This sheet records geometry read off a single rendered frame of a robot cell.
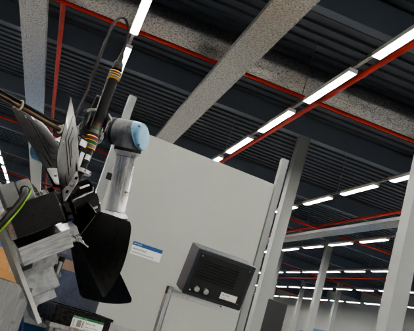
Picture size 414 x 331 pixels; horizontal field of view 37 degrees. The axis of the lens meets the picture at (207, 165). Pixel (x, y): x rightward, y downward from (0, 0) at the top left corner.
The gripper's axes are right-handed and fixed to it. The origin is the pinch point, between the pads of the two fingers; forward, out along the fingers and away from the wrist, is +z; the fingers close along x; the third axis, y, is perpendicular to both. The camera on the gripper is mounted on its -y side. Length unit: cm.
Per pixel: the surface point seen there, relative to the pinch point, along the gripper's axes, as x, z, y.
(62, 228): 4, 35, 43
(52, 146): 10.7, -1.4, 16.4
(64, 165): 7.8, 26.3, 25.7
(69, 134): 9.7, 29.9, 18.1
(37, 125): 17.4, -3.7, 11.3
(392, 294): -489, -477, -56
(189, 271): -57, -35, 37
